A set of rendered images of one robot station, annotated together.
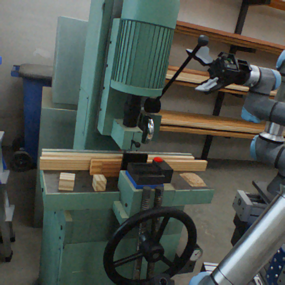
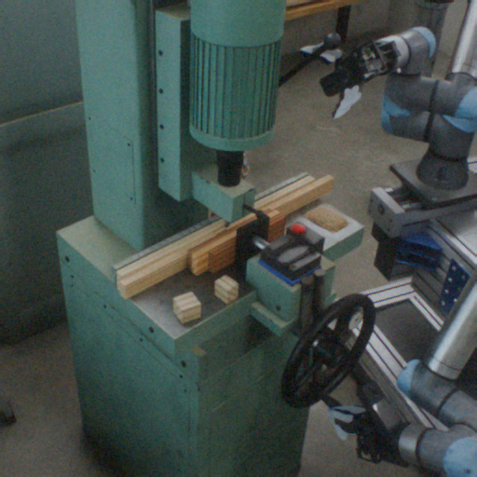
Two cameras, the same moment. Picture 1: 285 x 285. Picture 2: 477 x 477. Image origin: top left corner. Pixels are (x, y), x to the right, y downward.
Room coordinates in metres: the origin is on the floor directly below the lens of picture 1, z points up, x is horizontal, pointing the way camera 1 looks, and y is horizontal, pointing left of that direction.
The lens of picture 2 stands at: (-0.21, 0.47, 1.91)
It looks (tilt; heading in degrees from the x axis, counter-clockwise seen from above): 38 degrees down; 339
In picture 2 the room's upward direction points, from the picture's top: 4 degrees clockwise
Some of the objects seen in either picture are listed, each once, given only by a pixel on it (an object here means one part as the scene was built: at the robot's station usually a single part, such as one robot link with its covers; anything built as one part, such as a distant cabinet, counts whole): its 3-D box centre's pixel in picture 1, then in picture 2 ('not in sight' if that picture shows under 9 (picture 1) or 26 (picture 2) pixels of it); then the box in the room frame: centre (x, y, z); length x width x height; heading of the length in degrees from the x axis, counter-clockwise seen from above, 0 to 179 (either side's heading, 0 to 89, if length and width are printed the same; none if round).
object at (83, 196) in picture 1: (133, 190); (261, 274); (0.92, -0.01, 0.87); 0.61 x 0.30 x 0.06; 115
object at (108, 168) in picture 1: (132, 169); (248, 242); (0.98, 0.01, 0.93); 0.23 x 0.02 x 0.05; 115
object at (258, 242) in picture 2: (136, 169); (261, 244); (0.93, 0.00, 0.95); 0.09 x 0.07 x 0.09; 115
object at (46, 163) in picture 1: (132, 164); (238, 230); (1.03, 0.02, 0.92); 0.66 x 0.02 x 0.04; 115
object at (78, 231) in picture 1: (107, 186); (191, 265); (1.13, 0.10, 0.76); 0.57 x 0.45 x 0.09; 25
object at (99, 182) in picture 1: (99, 182); (226, 289); (0.84, 0.10, 0.92); 0.04 x 0.03 x 0.04; 27
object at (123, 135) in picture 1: (126, 135); (223, 194); (1.04, 0.06, 1.03); 0.14 x 0.07 x 0.09; 25
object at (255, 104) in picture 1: (259, 107); (407, 90); (1.08, -0.39, 1.22); 0.11 x 0.08 x 0.11; 50
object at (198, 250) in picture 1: (192, 253); (350, 319); (0.93, -0.27, 0.65); 0.06 x 0.04 x 0.08; 115
